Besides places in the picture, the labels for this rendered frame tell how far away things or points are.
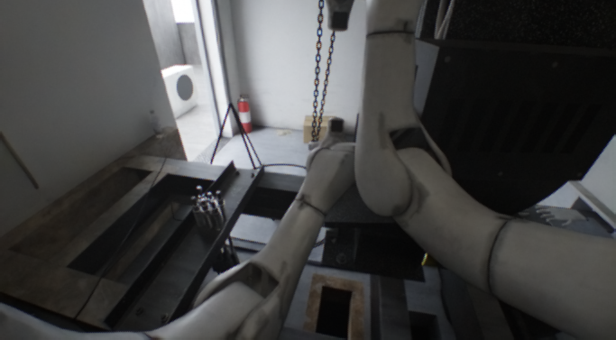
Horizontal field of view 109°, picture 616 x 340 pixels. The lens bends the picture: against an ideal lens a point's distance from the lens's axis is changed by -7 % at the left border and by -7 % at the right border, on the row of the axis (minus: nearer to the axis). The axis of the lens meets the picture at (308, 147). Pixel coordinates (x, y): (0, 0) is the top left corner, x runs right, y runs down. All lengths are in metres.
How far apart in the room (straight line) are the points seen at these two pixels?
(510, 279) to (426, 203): 0.09
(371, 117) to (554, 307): 0.23
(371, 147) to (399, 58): 0.11
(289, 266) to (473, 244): 0.24
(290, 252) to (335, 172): 0.14
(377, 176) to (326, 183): 0.12
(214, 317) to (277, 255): 0.11
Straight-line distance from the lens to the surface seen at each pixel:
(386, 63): 0.31
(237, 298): 0.37
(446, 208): 0.29
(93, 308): 1.20
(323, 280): 1.78
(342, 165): 0.40
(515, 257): 0.26
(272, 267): 0.38
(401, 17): 0.33
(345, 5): 0.55
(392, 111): 0.32
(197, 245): 1.18
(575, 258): 0.25
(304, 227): 0.39
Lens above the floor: 1.54
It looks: 31 degrees down
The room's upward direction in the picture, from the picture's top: 1 degrees clockwise
